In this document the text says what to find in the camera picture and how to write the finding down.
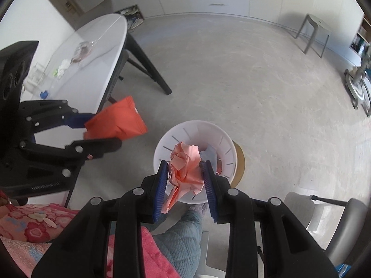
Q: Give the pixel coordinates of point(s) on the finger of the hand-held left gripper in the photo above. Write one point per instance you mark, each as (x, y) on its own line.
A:
(76, 120)
(98, 145)

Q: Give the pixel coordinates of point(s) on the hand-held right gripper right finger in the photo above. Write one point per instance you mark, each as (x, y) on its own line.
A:
(210, 191)

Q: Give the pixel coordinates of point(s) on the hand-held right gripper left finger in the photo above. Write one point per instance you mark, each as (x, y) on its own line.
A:
(161, 191)

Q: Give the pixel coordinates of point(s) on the orange packet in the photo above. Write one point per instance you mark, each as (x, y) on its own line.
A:
(116, 118)

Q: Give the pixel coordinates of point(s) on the pink paper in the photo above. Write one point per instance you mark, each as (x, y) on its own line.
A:
(185, 168)

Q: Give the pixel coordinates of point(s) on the white slotted plastic bin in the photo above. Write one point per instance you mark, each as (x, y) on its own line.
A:
(203, 130)

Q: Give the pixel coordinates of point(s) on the person's grey slipper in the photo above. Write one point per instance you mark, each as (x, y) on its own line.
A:
(200, 208)

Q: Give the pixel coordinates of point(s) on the white crumpled tissue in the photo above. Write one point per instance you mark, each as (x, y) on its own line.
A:
(63, 66)

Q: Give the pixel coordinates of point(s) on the person's quilted trouser leg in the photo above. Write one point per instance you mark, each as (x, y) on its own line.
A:
(182, 237)

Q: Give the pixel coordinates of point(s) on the white plastic stool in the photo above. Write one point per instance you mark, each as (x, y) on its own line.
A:
(214, 266)

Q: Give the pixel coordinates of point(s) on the white plastic chair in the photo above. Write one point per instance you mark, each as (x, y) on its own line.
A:
(300, 211)

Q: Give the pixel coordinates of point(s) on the person's pink floral robe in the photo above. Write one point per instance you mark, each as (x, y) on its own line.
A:
(29, 226)

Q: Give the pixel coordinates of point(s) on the pile of shoes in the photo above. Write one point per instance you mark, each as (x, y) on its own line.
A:
(132, 14)

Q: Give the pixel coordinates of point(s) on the grey cabinet drawer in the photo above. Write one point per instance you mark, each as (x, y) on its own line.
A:
(217, 5)

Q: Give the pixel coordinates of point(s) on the grey wheeled floor machine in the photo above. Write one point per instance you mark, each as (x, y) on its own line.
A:
(358, 85)

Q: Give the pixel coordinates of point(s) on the grey metal stool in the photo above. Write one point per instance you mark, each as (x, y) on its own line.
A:
(317, 24)

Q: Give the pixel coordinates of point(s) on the open wooden shelf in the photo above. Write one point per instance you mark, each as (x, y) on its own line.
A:
(361, 39)

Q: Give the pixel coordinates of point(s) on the black table leg frame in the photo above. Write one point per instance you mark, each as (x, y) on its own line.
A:
(145, 60)

